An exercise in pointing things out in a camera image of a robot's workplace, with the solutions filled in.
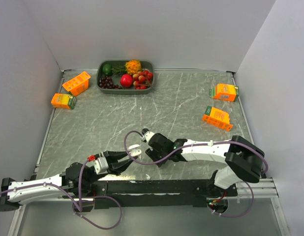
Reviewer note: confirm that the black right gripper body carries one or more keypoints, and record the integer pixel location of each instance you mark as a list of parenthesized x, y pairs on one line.
[(154, 155)]

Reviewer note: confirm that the dark grape bunch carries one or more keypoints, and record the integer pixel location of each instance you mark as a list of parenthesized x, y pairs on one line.
[(106, 82)]

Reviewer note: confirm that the red lychee bunch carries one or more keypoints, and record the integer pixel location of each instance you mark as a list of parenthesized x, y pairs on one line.
[(143, 79)]

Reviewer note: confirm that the orange green box left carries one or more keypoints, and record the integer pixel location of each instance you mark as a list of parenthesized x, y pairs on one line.
[(64, 101)]

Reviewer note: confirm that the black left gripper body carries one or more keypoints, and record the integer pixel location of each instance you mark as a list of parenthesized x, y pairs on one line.
[(110, 171)]

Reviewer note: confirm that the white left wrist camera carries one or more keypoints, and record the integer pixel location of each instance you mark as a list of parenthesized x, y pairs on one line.
[(99, 162)]

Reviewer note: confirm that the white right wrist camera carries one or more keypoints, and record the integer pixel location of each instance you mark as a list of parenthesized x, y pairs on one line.
[(146, 138)]

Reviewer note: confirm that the green lime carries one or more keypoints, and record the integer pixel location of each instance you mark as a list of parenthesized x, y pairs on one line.
[(107, 69)]

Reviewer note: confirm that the red apple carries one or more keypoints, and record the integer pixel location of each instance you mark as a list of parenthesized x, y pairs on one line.
[(126, 81)]

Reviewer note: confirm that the green leafy sprig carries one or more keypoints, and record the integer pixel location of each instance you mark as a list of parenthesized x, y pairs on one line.
[(119, 70)]

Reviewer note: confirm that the aluminium frame rail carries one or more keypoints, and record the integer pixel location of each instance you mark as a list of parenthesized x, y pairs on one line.
[(264, 189)]

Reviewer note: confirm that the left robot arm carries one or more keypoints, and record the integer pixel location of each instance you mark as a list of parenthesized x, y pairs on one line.
[(76, 181)]

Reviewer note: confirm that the orange box back right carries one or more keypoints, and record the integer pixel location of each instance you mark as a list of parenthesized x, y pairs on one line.
[(224, 92)]

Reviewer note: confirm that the orange box back left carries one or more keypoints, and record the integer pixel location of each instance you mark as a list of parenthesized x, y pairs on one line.
[(78, 84)]

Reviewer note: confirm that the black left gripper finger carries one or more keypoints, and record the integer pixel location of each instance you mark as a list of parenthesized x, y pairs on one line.
[(114, 155), (117, 168)]

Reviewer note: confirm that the black earbud charging case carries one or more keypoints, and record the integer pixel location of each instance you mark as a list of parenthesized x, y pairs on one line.
[(144, 131)]

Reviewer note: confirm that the white earbud charging case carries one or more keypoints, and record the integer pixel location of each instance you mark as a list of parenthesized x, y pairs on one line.
[(135, 151)]

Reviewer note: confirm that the grey-green fruit tray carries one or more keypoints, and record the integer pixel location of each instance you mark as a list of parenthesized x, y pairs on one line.
[(146, 65)]

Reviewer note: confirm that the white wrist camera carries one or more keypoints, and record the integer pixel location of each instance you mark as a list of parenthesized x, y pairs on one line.
[(99, 162), (146, 138)]

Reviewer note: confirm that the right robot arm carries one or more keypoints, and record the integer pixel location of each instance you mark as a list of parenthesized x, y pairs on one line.
[(243, 159)]

